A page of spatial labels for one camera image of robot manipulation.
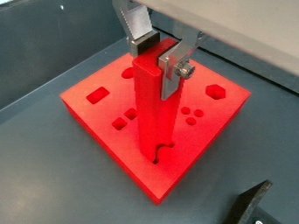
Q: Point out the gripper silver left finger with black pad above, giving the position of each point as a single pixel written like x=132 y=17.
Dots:
x=134 y=17

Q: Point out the dark grey upright panel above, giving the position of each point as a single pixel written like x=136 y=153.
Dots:
x=47 y=36

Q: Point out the red insertion board with holes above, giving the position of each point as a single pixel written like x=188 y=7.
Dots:
x=102 y=104

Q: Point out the red arch peg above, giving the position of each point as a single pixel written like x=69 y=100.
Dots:
x=156 y=114

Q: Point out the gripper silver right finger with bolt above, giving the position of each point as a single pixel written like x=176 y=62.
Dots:
x=174 y=61

